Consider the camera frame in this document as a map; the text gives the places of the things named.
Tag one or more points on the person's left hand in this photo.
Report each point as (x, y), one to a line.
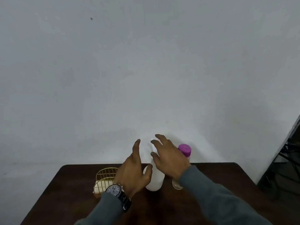
(130, 173)

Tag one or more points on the person's right hand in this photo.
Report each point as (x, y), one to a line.
(171, 161)

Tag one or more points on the dark wooden table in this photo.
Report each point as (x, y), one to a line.
(70, 196)

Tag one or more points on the clear glass bottle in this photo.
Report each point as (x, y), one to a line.
(177, 185)

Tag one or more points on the purple bottle cap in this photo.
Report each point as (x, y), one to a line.
(184, 149)

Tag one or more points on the white paper napkin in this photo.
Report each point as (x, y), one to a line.
(100, 185)

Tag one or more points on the white plastic spray bottle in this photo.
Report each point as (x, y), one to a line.
(155, 182)

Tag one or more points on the black folding chair frame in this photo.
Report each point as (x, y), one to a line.
(289, 147)

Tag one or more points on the person's left forearm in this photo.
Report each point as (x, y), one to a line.
(105, 210)

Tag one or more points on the person's right forearm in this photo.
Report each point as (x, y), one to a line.
(215, 203)

